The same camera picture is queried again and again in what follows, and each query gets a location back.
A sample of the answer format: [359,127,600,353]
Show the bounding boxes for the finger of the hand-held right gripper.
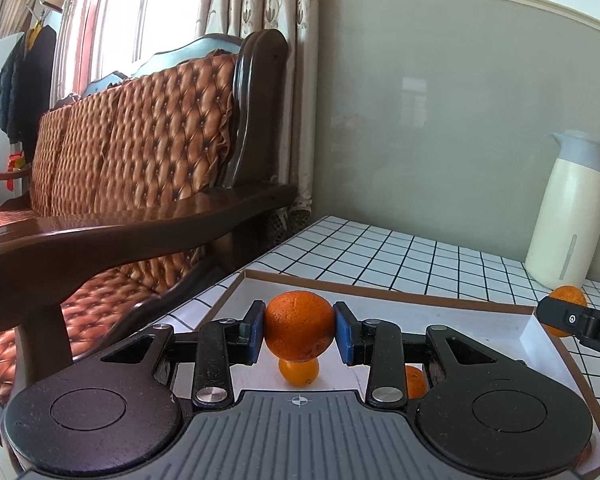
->
[536,296,600,361]

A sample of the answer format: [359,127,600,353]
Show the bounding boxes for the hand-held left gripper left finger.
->
[100,301,267,408]

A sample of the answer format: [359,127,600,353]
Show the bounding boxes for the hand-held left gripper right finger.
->
[332,302,526,409]

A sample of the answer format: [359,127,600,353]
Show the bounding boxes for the shallow brown cardboard box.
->
[207,269,600,478]

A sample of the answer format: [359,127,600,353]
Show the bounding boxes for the white black checked tablecloth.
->
[170,215,600,480]

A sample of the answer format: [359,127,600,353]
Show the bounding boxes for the cream thermos jug grey lid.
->
[525,130,600,289]

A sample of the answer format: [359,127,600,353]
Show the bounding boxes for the wooden sofa orange cushions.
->
[0,29,298,446]

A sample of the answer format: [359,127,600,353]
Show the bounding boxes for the red yellow cloth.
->
[6,152,26,193]

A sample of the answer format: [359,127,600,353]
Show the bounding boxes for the black hanging coat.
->
[20,22,58,161]

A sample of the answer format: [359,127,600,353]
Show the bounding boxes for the dark puffer jacket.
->
[0,35,27,143]

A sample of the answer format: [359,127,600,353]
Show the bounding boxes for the window with red frame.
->
[55,0,216,101]

